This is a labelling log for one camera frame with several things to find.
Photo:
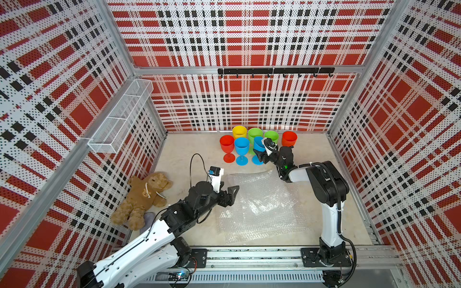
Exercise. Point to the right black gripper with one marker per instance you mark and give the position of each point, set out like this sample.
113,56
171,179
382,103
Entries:
262,156

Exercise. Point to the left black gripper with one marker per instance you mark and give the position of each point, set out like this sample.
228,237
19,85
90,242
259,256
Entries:
224,201

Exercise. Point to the red plastic wine glass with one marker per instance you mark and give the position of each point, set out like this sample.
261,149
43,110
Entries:
289,139

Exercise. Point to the green glass bundle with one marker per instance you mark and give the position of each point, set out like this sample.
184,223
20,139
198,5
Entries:
274,136

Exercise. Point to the light blue glass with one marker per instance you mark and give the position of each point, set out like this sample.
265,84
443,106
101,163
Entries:
242,146

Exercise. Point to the red glass bundle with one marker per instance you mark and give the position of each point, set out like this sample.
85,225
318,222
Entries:
227,146

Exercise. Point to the yellow plastic wine glass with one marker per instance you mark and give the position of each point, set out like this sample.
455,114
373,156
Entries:
239,132

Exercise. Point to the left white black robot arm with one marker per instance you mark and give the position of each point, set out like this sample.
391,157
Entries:
161,246

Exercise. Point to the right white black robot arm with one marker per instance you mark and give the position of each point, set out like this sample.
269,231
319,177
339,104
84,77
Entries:
329,187

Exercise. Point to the brown teddy bear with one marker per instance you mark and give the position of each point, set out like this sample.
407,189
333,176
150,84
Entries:
144,194

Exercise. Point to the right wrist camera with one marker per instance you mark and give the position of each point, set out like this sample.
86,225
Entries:
270,146

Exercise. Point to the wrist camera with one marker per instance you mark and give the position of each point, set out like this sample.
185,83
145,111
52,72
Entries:
215,175
270,146

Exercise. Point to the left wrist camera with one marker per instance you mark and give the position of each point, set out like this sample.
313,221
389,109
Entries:
215,175

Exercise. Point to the black wall hook rail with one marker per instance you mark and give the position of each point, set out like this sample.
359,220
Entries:
270,71

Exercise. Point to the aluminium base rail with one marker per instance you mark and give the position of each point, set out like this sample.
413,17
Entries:
243,264

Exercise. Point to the white wire mesh basket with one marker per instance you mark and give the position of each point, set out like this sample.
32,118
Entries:
113,131

